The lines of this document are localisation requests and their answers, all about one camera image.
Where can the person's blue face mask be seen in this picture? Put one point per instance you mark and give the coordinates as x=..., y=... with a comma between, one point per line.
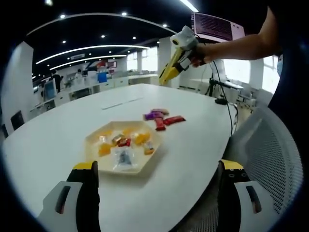
x=280, y=67

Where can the black rectangular object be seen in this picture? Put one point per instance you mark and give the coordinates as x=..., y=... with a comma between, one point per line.
x=17, y=120

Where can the black tripod stand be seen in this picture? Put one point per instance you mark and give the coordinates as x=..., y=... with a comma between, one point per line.
x=212, y=84

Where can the long red food packet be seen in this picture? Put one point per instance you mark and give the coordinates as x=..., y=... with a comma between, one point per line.
x=175, y=120
x=160, y=124

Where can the black power adapter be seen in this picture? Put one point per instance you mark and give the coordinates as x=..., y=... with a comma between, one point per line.
x=220, y=101

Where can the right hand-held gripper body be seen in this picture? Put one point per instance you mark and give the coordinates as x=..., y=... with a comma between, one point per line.
x=186, y=38

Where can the blue box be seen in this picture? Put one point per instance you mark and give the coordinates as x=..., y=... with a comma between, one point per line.
x=102, y=77

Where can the small red food packet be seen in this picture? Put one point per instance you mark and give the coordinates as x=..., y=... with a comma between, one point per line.
x=125, y=142

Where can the person's dark shirt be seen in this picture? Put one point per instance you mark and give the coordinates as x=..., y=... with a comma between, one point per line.
x=287, y=96

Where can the brown purple food packet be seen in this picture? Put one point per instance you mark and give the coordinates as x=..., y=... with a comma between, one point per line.
x=161, y=111

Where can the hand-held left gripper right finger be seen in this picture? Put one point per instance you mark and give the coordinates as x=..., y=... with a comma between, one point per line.
x=224, y=200

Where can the beige hexagonal container tray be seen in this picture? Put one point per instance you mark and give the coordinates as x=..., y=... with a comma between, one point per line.
x=93, y=145

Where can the person's right hand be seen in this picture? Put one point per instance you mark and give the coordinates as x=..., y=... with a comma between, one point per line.
x=202, y=55

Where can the computer monitor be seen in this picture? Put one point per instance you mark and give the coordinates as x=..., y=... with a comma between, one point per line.
x=212, y=24

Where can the grey mesh office chair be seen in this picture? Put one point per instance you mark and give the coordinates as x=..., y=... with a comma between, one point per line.
x=272, y=164

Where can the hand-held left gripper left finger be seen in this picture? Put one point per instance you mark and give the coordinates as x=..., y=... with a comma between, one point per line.
x=84, y=198

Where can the white machine with cyan panel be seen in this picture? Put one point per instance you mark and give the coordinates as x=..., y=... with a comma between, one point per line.
x=50, y=89

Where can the clear packet with black food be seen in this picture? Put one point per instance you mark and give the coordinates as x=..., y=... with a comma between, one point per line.
x=123, y=157

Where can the small clear orange food packet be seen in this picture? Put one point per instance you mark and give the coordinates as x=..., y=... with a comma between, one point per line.
x=149, y=151

